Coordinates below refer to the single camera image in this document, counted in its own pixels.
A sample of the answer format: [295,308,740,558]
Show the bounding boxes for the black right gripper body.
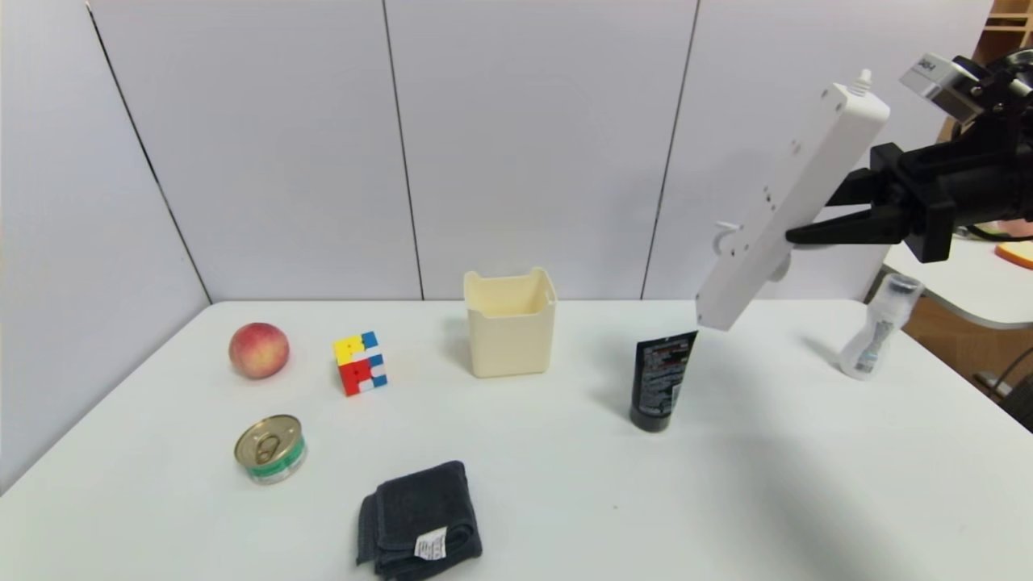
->
[870,142,1024,263]

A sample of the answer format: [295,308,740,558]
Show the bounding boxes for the tin can green label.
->
[234,414,307,485]

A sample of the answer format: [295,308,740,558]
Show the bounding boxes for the black table base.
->
[972,347,1033,437]

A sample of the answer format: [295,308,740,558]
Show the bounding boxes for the white round table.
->
[881,234,1033,330]

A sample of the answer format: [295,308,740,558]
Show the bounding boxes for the clear plastic bottle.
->
[836,274,922,382]

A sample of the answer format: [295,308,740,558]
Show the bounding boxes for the dark grey folded towel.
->
[356,460,483,581]

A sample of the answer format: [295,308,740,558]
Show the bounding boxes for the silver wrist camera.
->
[898,52,981,126]

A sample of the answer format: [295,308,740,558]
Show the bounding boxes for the black cosmetic tube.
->
[629,330,699,433]

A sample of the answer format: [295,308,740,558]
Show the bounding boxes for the white power strip with cable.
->
[696,69,891,332]

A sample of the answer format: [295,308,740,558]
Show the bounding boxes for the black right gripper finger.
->
[785,204,912,245]
[825,168,890,207]

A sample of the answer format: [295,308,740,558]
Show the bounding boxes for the cream white plastic box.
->
[463,268,558,379]

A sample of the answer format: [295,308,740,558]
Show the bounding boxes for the multicolour puzzle cube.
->
[332,331,388,397]

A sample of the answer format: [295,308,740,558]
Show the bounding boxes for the red yellow peach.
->
[228,322,291,380]

